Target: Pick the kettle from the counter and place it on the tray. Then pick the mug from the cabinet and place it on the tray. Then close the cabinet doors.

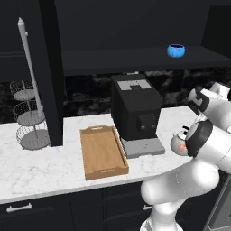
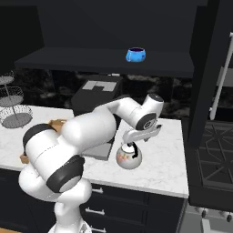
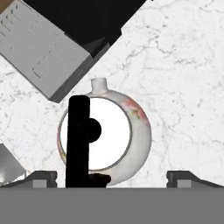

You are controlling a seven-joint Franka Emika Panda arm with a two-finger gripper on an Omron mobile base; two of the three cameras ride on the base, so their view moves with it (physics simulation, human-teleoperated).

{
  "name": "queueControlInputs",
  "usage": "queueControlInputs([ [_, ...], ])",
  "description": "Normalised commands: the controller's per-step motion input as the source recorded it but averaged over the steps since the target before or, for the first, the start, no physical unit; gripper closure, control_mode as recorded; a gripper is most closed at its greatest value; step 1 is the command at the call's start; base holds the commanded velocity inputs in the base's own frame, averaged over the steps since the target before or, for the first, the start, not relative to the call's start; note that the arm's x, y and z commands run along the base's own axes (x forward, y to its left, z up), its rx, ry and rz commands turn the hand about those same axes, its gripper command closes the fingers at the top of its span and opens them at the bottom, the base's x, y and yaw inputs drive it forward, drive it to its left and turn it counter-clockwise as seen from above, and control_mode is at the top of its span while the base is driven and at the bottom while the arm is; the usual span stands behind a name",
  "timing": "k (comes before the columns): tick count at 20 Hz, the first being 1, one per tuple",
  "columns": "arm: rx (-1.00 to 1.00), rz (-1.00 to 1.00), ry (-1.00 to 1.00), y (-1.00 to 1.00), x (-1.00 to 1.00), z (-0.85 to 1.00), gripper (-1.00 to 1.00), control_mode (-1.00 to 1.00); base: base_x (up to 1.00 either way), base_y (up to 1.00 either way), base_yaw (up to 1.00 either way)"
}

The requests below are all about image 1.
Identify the blue mug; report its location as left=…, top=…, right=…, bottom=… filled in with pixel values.
left=167, top=43, right=186, bottom=59

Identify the grey kettle with red mark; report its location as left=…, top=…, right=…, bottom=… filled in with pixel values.
left=170, top=125, right=193, bottom=157

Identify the black coffee machine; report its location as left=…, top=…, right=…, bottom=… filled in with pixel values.
left=110, top=73, right=166, bottom=160

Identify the black cabinet door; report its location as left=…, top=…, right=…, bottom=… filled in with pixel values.
left=38, top=0, right=66, bottom=148
left=200, top=5, right=231, bottom=60

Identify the three-tier wire stand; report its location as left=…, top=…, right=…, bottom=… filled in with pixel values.
left=9, top=16, right=51, bottom=152

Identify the black drawer front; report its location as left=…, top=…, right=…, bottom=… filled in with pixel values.
left=0, top=193, right=72, bottom=231
left=102, top=181, right=156, bottom=231

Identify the grey appliance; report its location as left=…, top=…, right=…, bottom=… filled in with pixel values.
left=203, top=175, right=231, bottom=231

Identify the black open cabinet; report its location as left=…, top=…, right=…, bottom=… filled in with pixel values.
left=53, top=0, right=231, bottom=77

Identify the wooden tray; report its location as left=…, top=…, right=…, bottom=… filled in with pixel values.
left=79, top=125, right=130, bottom=181

